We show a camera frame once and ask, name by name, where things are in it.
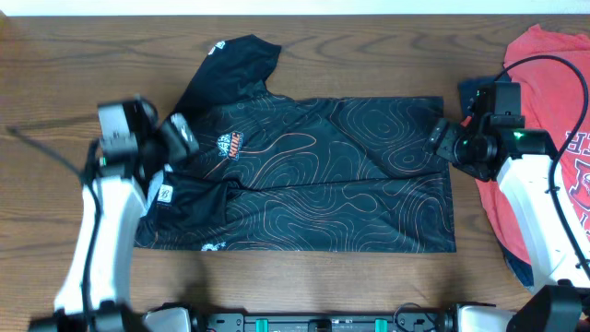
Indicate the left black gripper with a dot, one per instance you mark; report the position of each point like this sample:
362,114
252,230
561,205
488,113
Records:
172,139

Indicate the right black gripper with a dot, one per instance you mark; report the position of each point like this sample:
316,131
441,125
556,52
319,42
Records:
442,141

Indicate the black orange-patterned jersey shirt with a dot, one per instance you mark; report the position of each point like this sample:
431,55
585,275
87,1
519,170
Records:
323,174

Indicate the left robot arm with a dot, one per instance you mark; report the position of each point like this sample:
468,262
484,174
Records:
95,295

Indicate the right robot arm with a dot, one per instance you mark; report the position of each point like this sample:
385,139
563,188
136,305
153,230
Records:
555,242

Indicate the navy blue garment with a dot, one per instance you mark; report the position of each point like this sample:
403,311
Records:
472,94

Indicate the red printed t-shirt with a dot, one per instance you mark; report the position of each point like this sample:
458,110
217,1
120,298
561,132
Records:
552,98

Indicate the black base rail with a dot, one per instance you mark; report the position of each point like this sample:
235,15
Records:
322,323

